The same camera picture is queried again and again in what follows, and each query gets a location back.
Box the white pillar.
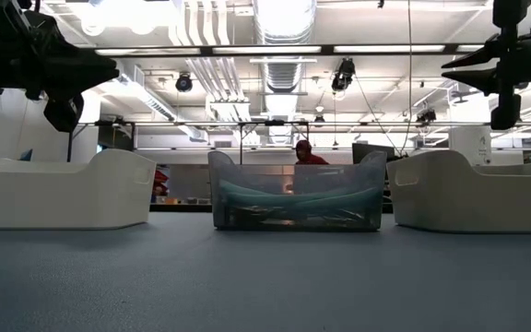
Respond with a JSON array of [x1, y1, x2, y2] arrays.
[[449, 99, 492, 165]]

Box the white plastic bin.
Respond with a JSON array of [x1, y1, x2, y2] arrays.
[[0, 148, 158, 231], [386, 149, 531, 234]]

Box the black hanging cable reel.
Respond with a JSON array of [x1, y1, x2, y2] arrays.
[[330, 57, 357, 93], [415, 108, 437, 125], [174, 72, 194, 93]]

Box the fluorescent ceiling light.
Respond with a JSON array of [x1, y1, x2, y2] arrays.
[[333, 44, 446, 53], [94, 48, 201, 55], [212, 45, 323, 54]]

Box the silver ventilation duct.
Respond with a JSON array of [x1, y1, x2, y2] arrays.
[[251, 0, 318, 96]]

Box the red and white object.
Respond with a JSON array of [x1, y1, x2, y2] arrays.
[[153, 166, 171, 197]]

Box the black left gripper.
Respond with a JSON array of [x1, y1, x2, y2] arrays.
[[0, 9, 120, 135]]

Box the black computer monitor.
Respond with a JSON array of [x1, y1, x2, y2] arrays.
[[351, 142, 395, 163]]

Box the person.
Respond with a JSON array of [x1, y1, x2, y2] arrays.
[[292, 139, 330, 166]]

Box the black horizontal crossbeam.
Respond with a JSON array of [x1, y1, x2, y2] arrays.
[[80, 43, 490, 59]]

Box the grey translucent plastic bin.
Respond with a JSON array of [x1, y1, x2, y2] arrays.
[[206, 149, 389, 232]]

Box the white ceiling pipes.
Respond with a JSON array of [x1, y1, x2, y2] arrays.
[[168, 0, 253, 124]]

